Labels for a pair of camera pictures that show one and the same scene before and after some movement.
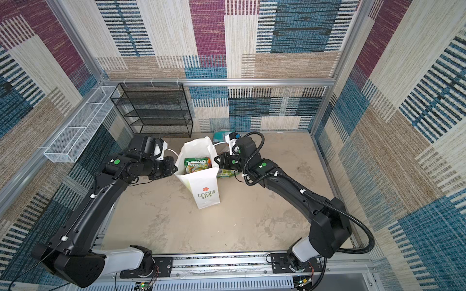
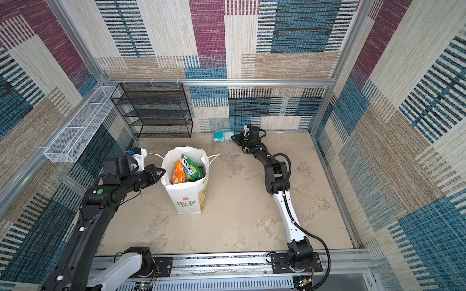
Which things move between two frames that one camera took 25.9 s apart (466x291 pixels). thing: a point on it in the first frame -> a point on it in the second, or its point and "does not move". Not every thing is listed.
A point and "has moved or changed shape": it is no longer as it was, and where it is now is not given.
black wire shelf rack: [154, 108] does not move
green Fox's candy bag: [225, 173] -> [192, 171]
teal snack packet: [219, 136] does not move
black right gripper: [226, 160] -> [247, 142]
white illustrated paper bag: [196, 164] has moved or changed shape
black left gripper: [170, 170] -> [150, 170]
